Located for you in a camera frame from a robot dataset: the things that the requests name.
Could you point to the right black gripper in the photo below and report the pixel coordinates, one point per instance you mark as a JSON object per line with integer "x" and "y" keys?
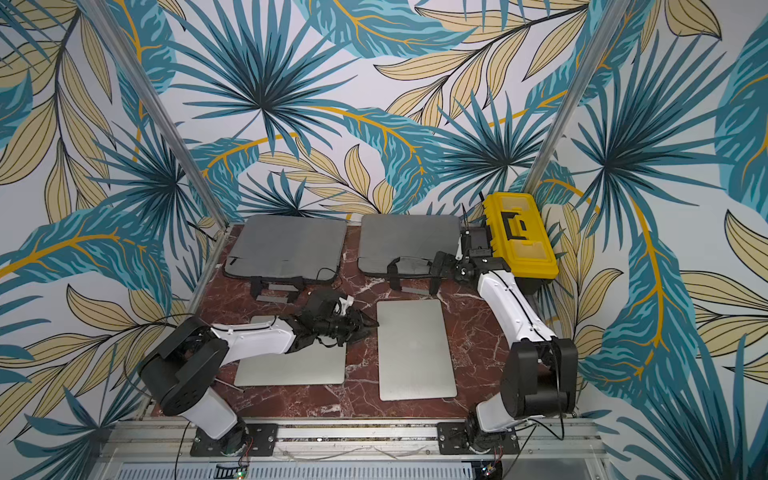
{"x": 447, "y": 265}

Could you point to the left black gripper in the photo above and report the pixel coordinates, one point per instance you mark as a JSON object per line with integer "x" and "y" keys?
{"x": 357, "y": 324}

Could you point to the silver laptop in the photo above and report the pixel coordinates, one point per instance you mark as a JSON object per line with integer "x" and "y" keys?
{"x": 264, "y": 359}
{"x": 413, "y": 351}

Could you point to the yellow black toolbox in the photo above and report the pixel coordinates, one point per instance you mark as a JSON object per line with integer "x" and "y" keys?
{"x": 518, "y": 235}

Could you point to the grey laptop bag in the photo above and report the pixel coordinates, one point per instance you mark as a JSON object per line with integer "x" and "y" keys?
{"x": 297, "y": 251}
{"x": 400, "y": 247}

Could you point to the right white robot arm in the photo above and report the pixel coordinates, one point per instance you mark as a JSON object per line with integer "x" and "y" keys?
{"x": 540, "y": 373}

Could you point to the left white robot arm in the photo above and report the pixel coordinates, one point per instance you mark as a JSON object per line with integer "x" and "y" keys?
{"x": 180, "y": 371}

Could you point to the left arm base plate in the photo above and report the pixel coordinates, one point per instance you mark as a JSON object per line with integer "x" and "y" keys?
{"x": 245, "y": 439}

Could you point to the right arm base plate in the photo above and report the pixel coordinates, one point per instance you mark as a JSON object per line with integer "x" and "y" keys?
{"x": 466, "y": 438}

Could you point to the front aluminium rail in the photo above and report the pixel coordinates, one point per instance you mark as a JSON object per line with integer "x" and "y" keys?
{"x": 325, "y": 439}

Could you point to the right aluminium frame post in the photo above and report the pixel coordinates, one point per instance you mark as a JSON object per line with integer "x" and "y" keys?
{"x": 598, "y": 44}

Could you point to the aluminium frame post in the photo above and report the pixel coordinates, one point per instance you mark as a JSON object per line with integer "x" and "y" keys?
{"x": 108, "y": 28}
{"x": 598, "y": 44}

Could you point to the left aluminium frame post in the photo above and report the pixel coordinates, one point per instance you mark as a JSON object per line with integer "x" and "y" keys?
{"x": 108, "y": 28}

